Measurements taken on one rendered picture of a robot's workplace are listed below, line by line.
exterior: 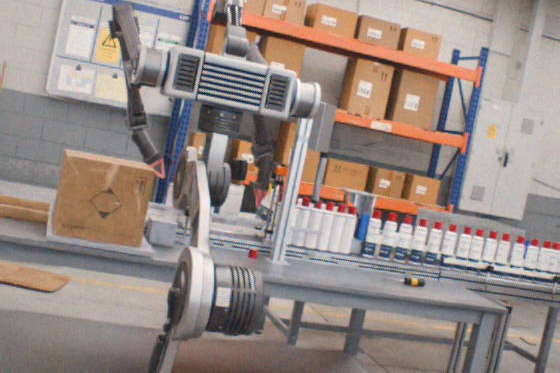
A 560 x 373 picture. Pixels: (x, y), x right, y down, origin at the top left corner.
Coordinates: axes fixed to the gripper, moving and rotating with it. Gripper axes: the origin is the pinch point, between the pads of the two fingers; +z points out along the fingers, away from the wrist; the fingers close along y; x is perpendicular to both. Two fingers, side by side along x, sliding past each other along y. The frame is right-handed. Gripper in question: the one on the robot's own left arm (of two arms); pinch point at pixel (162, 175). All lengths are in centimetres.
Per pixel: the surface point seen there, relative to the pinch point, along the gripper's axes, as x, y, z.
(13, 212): 55, -11, -18
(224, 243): -7.5, -4.1, 35.4
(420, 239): -82, -2, 81
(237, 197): -25.2, 24.8, 28.6
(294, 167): -45, -16, 21
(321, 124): -62, -18, 11
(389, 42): -266, 362, 53
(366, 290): -40, -45, 68
